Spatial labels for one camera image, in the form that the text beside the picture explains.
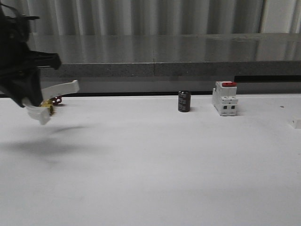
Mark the brass valve red handwheel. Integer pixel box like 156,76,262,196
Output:
40,96,62,116

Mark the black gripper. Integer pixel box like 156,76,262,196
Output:
0,6,62,107

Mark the grey stone ledge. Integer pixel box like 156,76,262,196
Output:
29,33,301,94

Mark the black cylindrical capacitor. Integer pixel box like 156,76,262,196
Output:
178,90,191,113

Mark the white circuit breaker red switch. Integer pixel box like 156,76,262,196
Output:
212,81,238,116

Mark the white half pipe clamp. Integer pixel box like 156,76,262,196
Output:
22,80,79,125
289,118,301,129

